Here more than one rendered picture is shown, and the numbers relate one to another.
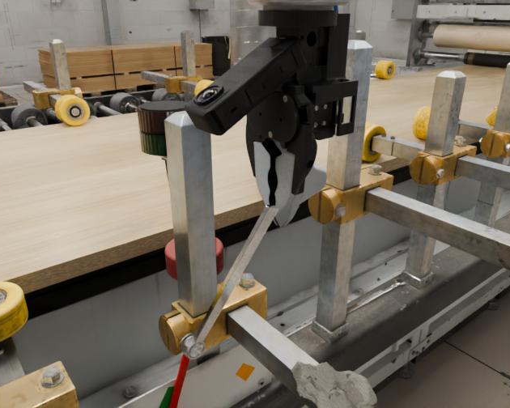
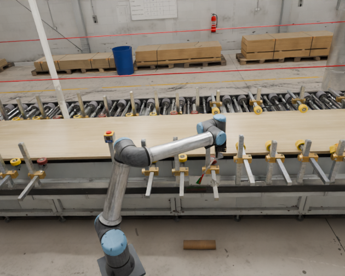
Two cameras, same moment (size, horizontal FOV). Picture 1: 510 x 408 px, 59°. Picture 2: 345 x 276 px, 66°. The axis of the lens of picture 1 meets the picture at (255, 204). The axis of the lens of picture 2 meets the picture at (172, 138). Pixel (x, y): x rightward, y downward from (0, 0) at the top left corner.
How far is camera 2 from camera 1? 1.68 m
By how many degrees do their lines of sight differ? 39
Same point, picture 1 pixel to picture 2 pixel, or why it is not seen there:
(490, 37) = not seen: outside the picture
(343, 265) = (239, 171)
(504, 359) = (344, 234)
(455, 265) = (283, 183)
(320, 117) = (220, 149)
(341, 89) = (223, 147)
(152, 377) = not seen: hidden behind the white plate
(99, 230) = (201, 149)
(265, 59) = not seen: hidden behind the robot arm
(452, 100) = (272, 147)
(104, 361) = (198, 171)
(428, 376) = (306, 224)
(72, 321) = (194, 162)
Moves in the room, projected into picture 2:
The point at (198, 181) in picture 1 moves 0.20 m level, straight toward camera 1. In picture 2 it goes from (207, 151) to (195, 165)
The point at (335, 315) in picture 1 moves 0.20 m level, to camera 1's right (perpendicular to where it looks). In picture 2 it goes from (237, 179) to (259, 189)
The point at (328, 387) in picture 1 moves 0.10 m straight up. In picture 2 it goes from (213, 182) to (213, 172)
